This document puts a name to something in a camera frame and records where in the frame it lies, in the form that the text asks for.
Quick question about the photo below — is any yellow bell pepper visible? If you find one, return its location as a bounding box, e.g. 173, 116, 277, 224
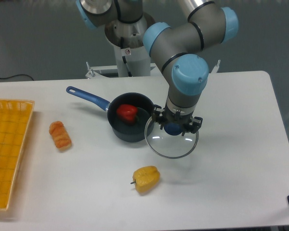
130, 166, 160, 193

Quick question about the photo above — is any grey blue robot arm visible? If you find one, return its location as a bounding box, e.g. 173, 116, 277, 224
76, 0, 238, 136

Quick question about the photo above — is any red bell pepper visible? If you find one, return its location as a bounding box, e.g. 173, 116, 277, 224
116, 104, 139, 125

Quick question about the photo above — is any glass pot lid blue knob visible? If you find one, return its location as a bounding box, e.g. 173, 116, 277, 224
144, 118, 199, 159

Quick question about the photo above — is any black floor cable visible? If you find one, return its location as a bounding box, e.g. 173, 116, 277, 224
0, 74, 35, 81

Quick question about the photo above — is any orange bread loaf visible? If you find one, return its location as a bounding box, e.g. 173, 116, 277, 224
49, 121, 72, 151

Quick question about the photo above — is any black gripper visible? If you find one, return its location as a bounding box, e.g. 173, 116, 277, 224
151, 104, 203, 136

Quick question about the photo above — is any dark blue saucepan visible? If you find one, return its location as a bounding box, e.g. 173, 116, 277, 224
66, 86, 154, 142

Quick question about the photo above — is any yellow woven basket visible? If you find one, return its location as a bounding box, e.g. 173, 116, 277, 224
0, 99, 35, 211

